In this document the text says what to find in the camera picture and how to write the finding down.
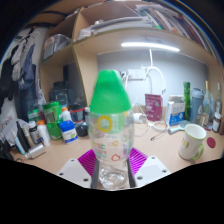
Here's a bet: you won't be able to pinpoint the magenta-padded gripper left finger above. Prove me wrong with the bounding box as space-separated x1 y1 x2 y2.
56 148 100 190

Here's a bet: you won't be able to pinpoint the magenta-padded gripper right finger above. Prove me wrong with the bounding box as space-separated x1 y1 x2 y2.
127 147 172 189

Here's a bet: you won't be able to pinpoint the clear bottle with green cap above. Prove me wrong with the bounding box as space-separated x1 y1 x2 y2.
88 68 135 191

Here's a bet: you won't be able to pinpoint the silver can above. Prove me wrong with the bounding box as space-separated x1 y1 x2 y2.
24 143 47 160

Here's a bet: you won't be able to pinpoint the white bottle with orange cap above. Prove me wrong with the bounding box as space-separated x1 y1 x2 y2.
36 119 51 148

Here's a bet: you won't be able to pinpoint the white charger block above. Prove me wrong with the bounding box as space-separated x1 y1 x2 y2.
132 112 144 124

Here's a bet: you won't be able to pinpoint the light blue hairbrush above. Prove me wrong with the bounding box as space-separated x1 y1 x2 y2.
167 119 192 136

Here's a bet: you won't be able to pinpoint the white bottle with black cap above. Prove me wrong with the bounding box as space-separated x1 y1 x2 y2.
27 120 40 145

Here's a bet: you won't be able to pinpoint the small white bottle orange cap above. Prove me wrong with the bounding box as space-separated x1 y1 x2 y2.
61 106 73 122

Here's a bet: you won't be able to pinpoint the green plastic container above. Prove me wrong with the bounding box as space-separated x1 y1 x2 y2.
42 101 63 140

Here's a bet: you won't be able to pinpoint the magenta box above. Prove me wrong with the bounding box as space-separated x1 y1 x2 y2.
144 93 164 122

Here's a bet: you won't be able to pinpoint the white and blue carton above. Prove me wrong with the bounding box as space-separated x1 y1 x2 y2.
165 94 186 127

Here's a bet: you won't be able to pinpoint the grey shaker bottle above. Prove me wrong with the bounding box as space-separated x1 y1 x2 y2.
189 87 205 125

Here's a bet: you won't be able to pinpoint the green glass bottle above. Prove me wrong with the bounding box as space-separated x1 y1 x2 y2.
183 81 192 122

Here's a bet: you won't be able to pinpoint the black device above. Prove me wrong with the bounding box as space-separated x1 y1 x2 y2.
49 80 76 108

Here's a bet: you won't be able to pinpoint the slim green-capped bottle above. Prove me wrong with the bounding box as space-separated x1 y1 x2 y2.
203 79 212 125

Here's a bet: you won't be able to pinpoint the blue plastic bag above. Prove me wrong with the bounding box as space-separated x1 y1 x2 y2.
208 93 216 118

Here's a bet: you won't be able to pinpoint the hanging clothes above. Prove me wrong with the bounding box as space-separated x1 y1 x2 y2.
0 28 46 123

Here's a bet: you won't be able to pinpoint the white tube lamp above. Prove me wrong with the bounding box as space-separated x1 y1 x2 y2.
120 41 181 53

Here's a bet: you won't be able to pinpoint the wooden shelf unit with books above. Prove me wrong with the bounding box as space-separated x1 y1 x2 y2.
24 0 224 111

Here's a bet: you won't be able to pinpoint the white cup with green handle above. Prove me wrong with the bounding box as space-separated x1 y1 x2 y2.
177 123 208 162

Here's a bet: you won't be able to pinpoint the white cable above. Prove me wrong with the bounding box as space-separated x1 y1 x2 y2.
128 48 172 141

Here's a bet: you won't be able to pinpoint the white wall socket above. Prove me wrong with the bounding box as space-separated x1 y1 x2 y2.
125 68 148 81

